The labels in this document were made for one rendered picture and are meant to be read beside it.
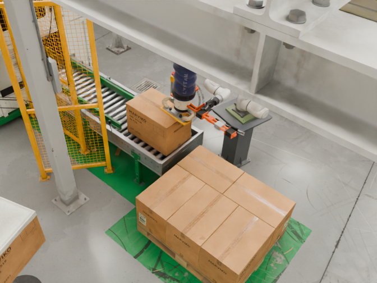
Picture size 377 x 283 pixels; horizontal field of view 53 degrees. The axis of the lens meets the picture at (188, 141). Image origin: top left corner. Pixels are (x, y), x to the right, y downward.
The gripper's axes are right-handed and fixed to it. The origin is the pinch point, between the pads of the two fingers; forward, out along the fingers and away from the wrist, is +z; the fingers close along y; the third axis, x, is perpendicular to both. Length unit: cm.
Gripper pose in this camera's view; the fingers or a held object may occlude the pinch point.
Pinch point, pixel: (203, 110)
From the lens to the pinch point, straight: 362.7
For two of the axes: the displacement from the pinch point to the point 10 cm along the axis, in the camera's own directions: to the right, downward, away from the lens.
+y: -0.5, 7.3, 6.8
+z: -6.4, 5.1, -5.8
